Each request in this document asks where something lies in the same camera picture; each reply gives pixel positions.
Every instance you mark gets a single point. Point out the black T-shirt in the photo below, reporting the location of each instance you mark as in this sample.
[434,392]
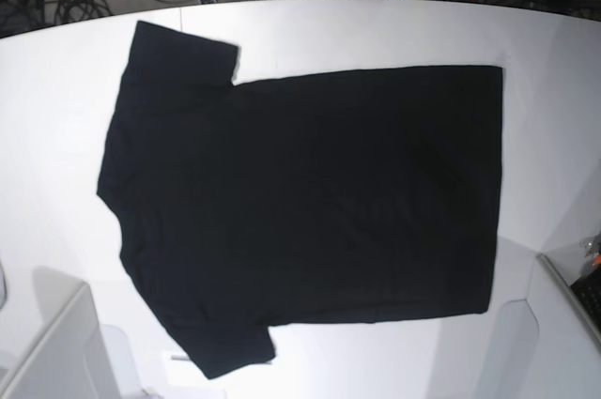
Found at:
[346,197]

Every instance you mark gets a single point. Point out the black keyboard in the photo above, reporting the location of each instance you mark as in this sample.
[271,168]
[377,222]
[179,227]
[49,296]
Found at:
[587,291]

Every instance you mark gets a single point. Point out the white left monitor stand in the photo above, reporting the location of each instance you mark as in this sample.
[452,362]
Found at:
[67,358]

